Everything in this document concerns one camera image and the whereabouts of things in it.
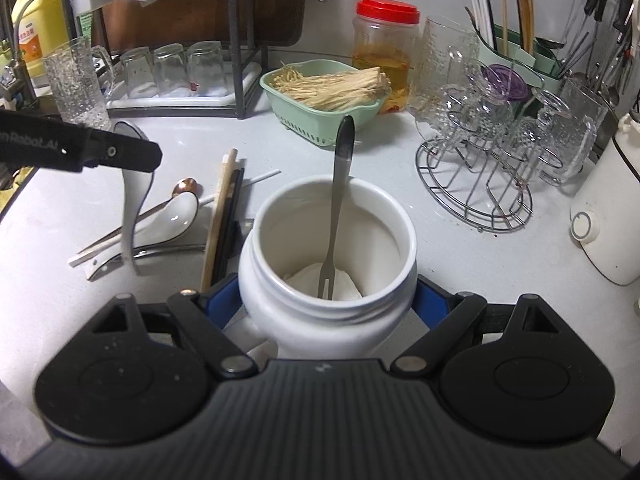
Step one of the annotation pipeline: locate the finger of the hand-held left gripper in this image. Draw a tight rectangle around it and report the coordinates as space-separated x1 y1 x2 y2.
82 126 164 173

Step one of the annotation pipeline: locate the purple round lid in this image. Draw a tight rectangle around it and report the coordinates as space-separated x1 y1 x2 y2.
482 62 531 103

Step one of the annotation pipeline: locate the textured glass mug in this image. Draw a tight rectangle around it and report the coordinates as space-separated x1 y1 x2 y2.
44 37 116 131

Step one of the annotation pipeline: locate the small clear glass red print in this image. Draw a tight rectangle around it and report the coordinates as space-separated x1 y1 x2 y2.
186 41 226 97

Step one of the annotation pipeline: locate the green utensil caddy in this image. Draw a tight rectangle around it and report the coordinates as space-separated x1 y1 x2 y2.
470 25 568 91

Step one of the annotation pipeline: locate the black metal rack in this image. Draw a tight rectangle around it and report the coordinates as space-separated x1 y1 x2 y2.
52 0 263 120

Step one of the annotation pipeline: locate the white drain tray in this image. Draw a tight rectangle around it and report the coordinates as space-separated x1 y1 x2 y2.
106 60 263 110

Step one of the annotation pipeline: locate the wooden chopstick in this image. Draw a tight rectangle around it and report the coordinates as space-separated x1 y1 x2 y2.
200 148 239 293

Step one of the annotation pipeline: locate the cluster of upright chopsticks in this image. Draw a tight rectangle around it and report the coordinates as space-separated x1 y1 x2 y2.
464 0 536 53

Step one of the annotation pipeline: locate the stemmed glass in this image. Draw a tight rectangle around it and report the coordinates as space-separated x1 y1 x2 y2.
520 89 573 181
447 45 516 151

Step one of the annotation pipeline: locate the white ceramic spoon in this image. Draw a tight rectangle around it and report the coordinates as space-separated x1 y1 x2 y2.
111 120 151 277
84 192 201 282

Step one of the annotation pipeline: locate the rose gold metal spoon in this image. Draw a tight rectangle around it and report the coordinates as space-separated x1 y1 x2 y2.
76 177 202 257

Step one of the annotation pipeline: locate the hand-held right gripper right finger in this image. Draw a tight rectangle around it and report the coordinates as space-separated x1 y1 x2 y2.
390 274 565 380

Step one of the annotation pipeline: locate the green plastic basket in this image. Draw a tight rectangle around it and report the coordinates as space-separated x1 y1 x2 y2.
260 59 392 148

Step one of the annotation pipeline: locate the large textured glass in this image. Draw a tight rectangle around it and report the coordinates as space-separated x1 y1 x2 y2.
409 16 483 141

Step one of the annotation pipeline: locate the yellow detergent bottle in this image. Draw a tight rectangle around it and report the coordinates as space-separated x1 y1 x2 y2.
11 0 68 81

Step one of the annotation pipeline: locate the wooden cutting board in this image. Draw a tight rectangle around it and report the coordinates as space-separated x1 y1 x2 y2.
102 0 331 53

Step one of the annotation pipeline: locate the tall clear glass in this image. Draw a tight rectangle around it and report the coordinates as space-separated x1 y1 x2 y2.
557 75 623 156

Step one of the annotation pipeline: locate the metal fork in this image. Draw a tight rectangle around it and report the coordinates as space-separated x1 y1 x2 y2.
316 115 356 301

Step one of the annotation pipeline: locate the row of hanging kitchen tools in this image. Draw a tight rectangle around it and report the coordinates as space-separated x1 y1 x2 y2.
555 0 640 111

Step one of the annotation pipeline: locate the bundle of beige thin sticks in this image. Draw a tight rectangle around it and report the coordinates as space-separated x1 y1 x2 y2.
270 62 392 112

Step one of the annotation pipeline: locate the white electric cooker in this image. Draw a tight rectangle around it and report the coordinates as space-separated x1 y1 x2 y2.
569 112 640 287

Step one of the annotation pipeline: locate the white mug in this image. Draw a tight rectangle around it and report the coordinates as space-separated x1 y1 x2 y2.
222 176 418 361

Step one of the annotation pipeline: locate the textured glass cup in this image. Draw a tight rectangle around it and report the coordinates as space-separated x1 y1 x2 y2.
537 115 598 186

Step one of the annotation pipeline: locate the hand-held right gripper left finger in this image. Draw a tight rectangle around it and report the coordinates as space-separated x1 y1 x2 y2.
90 272 260 380

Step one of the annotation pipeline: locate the small clear glass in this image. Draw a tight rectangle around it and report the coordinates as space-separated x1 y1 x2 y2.
120 47 155 100
152 43 190 97

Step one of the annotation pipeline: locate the clear jar red lid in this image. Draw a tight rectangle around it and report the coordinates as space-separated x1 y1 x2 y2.
352 0 421 113

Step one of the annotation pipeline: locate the wire glass rack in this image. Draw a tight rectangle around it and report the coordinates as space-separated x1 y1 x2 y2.
414 87 536 233

